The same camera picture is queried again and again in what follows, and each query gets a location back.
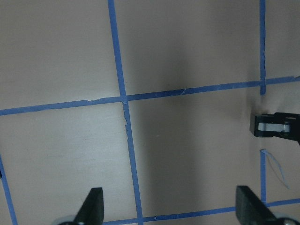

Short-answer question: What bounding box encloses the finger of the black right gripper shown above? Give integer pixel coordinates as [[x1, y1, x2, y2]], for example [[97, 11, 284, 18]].
[[250, 112, 300, 141]]

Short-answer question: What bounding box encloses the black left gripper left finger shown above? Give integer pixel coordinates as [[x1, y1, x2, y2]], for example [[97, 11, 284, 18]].
[[74, 187, 104, 225]]

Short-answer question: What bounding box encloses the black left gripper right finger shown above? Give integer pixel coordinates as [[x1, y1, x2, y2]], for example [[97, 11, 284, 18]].
[[235, 186, 277, 225]]

